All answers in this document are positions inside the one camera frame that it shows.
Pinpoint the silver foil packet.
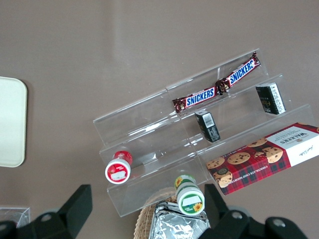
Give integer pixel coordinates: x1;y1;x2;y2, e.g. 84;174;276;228
149;201;211;239

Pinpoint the clear acrylic step stand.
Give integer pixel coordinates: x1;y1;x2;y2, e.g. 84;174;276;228
92;48;312;219

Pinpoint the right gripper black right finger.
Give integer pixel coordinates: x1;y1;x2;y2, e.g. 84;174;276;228
199;184;309;239

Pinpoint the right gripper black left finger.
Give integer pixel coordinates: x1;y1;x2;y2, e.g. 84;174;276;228
0;184;93;239

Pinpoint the green lid yoghurt cup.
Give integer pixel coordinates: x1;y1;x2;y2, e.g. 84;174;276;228
174;174;206;216

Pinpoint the small black carton box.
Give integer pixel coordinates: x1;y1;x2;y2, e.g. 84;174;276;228
255;82;287;116
194;110;221;143

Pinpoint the beige plastic tray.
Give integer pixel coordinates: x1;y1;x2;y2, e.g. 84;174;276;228
0;76;28;168

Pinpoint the clear acrylic bottle rack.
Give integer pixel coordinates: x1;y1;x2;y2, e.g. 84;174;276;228
0;206;31;229

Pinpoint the oval wicker basket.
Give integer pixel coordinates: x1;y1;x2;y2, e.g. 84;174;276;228
134;191;180;239

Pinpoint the red lid yoghurt cup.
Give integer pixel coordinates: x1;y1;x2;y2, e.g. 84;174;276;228
104;150;134;185

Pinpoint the Snickers chocolate bar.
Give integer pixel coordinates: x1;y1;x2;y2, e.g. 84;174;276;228
172;86;218;114
215;51;261;95

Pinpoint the red tartan cookie box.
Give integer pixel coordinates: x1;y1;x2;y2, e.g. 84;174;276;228
206;121;319;196

